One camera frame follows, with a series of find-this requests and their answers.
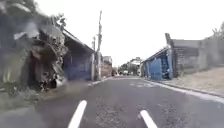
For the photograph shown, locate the distant buildings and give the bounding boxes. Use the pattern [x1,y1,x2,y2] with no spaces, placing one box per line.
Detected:
[101,55,143,78]

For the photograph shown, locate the tall utility pole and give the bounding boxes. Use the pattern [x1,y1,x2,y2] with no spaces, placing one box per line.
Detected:
[95,10,103,81]

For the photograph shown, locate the dark shed building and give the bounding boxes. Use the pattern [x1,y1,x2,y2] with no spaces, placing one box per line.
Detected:
[61,29,97,82]

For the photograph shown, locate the grey asphalt road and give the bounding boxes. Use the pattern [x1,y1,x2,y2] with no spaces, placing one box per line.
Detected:
[0,77,224,128]

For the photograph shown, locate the blue building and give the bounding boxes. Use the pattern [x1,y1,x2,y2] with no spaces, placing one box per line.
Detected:
[139,46,174,81]

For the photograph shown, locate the robot's own part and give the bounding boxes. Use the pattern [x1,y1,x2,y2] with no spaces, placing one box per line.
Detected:
[139,109,159,128]
[67,99,88,128]

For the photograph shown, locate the overgrown ruined building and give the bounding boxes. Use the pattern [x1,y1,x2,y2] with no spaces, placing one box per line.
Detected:
[0,0,69,93]

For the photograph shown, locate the pale concrete kerb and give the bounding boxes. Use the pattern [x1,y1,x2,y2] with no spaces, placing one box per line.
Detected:
[141,78,224,104]

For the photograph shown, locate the grey concrete wall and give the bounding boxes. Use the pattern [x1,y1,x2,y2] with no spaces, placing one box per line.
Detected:
[164,32,224,78]

